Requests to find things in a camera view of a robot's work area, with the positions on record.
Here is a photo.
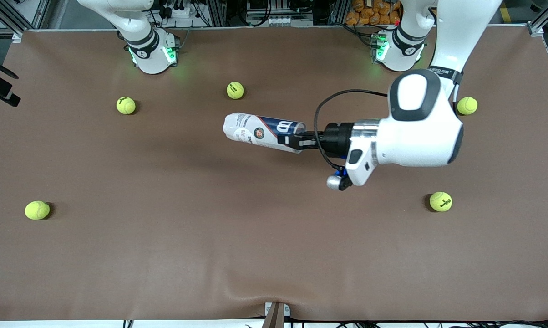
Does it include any white blue tennis ball can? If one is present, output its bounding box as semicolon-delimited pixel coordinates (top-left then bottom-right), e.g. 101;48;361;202
223;112;307;154

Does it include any yellow tennis ball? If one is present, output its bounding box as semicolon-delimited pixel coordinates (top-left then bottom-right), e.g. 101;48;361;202
25;200;51;220
226;81;245;100
116;96;137;115
429;191;453;212
456;97;478;116

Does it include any brown table mat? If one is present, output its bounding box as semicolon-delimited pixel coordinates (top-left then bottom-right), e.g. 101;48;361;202
0;25;548;322

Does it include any white terminal block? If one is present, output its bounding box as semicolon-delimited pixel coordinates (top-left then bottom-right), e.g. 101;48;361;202
266;16;314;27

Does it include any orange packaged goods pile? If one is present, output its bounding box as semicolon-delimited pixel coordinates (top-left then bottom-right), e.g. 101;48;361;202
345;0;402;26

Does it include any white power strip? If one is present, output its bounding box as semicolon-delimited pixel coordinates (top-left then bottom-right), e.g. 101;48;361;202
158;0;202;21

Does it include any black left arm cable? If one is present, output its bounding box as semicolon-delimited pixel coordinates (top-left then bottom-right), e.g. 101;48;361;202
314;89;389;176

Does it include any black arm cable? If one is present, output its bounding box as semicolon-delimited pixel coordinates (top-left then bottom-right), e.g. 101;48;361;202
314;89;389;176
0;54;20;81

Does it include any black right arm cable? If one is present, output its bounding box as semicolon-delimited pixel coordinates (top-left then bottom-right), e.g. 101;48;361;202
0;54;20;81

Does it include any grey table edge bracket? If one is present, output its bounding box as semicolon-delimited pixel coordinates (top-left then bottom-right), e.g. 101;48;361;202
261;302;291;328

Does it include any aluminium frame structure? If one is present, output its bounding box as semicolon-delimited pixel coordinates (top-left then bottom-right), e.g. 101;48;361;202
0;0;548;42

